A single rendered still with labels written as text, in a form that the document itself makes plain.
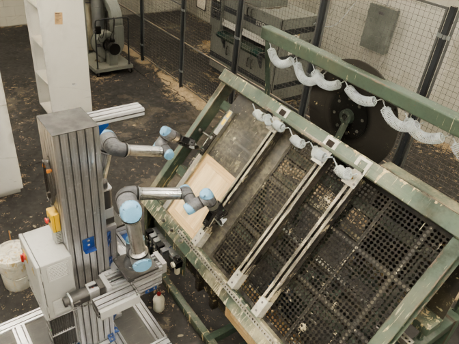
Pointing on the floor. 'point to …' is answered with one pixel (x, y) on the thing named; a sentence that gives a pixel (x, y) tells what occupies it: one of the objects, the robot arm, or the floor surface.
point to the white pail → (13, 266)
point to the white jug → (158, 302)
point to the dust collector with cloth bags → (105, 37)
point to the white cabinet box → (59, 53)
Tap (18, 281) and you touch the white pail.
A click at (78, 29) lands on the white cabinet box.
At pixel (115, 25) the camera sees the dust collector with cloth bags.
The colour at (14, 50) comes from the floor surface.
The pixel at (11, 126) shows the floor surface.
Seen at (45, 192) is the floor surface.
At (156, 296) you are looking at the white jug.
